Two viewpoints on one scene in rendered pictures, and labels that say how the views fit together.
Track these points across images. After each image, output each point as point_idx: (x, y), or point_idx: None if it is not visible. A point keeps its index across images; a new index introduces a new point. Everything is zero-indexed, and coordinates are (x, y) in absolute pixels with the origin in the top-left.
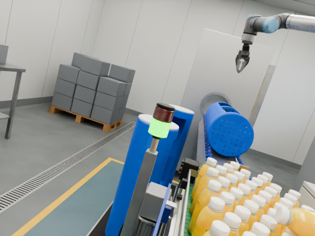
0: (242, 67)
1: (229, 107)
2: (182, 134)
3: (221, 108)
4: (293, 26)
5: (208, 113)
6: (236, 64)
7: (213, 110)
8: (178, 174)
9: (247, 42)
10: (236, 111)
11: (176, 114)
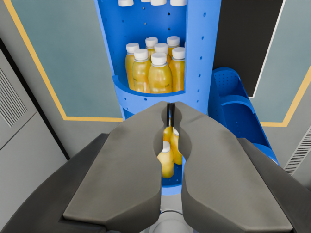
0: (139, 125)
1: (158, 96)
2: (223, 125)
3: (190, 59)
4: None
5: (206, 113)
6: (245, 140)
7: (205, 85)
8: None
9: None
10: (137, 92)
11: (258, 146)
